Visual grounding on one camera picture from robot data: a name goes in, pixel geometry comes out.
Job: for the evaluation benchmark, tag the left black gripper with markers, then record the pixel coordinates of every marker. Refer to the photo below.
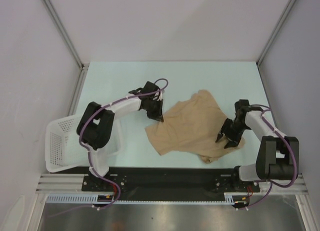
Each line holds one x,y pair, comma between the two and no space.
158,114

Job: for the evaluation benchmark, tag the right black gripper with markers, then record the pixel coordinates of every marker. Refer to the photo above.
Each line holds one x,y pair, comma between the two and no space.
231,131

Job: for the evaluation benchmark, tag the beige t shirt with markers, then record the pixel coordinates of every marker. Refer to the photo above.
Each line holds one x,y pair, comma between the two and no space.
192,126

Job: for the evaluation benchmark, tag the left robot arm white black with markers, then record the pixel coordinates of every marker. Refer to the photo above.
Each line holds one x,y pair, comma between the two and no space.
97,122

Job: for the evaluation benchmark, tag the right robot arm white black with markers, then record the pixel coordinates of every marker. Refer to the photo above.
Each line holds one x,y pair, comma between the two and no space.
277,160

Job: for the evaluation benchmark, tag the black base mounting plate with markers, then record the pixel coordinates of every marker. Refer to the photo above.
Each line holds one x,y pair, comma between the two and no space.
130,178

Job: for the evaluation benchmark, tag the white perforated plastic basket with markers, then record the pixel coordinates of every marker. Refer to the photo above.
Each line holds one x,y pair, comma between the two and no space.
63,151

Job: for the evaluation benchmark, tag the slotted cable duct rail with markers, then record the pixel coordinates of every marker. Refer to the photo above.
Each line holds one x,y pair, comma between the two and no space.
106,199

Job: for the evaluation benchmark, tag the left aluminium frame post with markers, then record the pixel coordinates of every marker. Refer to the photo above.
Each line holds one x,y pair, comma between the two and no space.
53,14

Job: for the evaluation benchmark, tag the aluminium frame post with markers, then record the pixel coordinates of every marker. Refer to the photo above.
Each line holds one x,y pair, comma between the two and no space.
276,30
53,14

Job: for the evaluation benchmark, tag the aluminium front rail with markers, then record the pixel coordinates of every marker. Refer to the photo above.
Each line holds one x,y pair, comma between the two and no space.
60,182

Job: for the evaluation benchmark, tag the right aluminium frame post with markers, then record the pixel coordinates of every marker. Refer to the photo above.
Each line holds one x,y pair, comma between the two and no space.
276,30

